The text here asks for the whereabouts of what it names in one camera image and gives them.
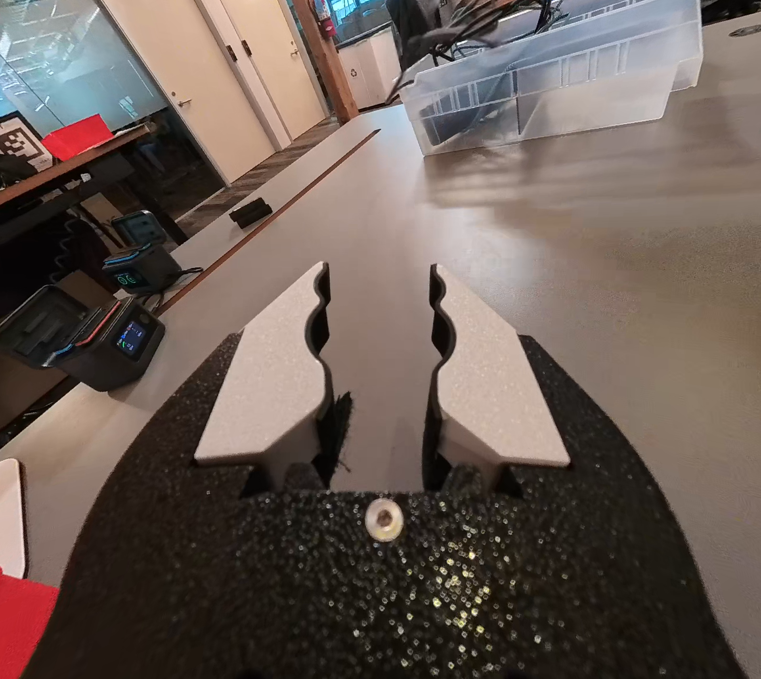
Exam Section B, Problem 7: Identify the dark hanging jacket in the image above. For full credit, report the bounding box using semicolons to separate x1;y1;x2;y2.
385;0;446;72

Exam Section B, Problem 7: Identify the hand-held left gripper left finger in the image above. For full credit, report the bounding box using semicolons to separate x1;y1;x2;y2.
193;261;353;490

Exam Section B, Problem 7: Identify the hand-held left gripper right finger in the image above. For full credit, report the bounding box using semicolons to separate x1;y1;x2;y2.
422;263;572;492

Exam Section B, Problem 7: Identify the red box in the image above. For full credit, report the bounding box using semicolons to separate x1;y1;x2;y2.
40;113;115;163

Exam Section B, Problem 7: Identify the red fire extinguisher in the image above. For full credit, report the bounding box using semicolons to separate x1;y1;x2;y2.
306;0;334;40

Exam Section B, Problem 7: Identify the tangle of black cables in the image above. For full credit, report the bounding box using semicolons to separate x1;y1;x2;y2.
383;0;574;103

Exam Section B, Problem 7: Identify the black white marker board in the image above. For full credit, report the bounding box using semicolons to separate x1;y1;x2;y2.
0;109;55;176

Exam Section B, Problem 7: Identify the charging case with red stripe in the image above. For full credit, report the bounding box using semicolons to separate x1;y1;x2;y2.
0;283;167;392

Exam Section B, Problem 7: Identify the wooden side table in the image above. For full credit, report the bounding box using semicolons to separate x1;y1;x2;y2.
0;123;191;252

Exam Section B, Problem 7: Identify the white recycling cabinet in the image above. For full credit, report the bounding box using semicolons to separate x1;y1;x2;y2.
336;28;405;110

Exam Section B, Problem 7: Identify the glass partition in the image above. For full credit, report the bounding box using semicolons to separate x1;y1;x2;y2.
0;0;229;252

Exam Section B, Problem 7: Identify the white stand base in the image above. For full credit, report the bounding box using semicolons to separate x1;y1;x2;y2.
0;457;29;580

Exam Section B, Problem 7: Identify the charging case with green display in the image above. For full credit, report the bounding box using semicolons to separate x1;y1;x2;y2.
100;209;184;295

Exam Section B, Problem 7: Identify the wooden post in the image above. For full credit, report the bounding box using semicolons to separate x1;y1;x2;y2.
262;0;360;124

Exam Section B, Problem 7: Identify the small black box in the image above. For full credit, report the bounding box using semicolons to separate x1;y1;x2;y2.
229;201;274;230

